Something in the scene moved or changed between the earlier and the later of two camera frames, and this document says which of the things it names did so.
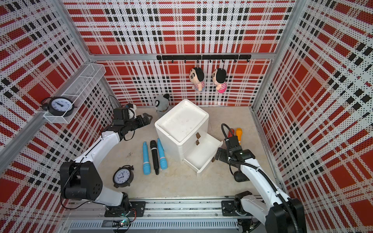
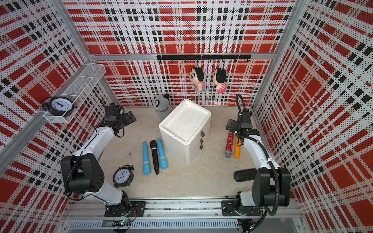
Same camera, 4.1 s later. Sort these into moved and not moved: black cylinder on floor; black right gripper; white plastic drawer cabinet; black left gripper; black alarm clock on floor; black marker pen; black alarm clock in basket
Moved: white plastic drawer cabinet; black right gripper; black left gripper
Not moved: black alarm clock in basket; black marker pen; black alarm clock on floor; black cylinder on floor
